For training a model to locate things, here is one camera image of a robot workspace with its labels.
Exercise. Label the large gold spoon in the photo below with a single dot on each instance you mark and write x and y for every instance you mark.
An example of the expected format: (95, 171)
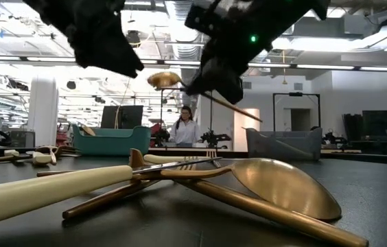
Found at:
(214, 195)

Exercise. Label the teal plastic bin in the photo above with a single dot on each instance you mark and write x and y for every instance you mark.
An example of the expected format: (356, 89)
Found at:
(111, 142)

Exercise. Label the ceiling light strip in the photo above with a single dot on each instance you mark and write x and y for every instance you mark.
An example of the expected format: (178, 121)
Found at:
(317, 67)

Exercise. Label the round black ceiling speaker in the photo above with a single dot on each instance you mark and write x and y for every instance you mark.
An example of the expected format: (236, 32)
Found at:
(71, 85)

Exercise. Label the silver ribbed ceiling duct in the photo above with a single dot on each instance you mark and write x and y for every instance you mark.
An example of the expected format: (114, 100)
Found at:
(178, 41)

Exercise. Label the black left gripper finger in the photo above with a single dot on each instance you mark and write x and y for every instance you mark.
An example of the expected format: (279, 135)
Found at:
(121, 61)

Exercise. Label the white round pillar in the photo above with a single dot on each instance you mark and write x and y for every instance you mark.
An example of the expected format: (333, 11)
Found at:
(42, 113)

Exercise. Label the red cart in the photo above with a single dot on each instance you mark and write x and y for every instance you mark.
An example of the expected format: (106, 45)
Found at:
(64, 133)

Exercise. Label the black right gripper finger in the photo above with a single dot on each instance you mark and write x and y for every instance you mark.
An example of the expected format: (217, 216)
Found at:
(231, 91)
(207, 77)

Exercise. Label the red and black machine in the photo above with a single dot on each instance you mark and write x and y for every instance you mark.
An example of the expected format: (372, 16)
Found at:
(161, 135)

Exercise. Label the black metal frame stand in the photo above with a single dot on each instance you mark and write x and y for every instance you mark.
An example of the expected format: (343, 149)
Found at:
(296, 93)
(211, 120)

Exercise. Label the black table border frame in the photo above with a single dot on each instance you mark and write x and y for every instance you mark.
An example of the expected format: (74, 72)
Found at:
(238, 153)

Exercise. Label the person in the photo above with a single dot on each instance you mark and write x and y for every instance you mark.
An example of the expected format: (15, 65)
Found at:
(185, 132)

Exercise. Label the dark grey plastic bin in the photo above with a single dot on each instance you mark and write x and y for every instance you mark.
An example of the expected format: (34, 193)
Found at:
(265, 151)

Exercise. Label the black desk with equipment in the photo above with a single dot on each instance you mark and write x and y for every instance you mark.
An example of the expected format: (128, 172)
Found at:
(378, 123)

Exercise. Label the grey wall vent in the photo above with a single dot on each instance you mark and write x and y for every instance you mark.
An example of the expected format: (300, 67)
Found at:
(247, 85)
(298, 86)

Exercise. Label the dark cabinet box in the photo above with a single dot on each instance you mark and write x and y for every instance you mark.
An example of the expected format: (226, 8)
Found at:
(22, 139)

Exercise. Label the small black robot arm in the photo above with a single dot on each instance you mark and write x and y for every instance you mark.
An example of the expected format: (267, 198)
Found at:
(332, 139)
(214, 139)

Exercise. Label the black monitor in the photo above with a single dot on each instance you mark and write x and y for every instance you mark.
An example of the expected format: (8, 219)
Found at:
(130, 118)

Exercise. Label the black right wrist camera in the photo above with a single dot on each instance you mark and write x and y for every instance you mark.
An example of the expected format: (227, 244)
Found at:
(210, 19)

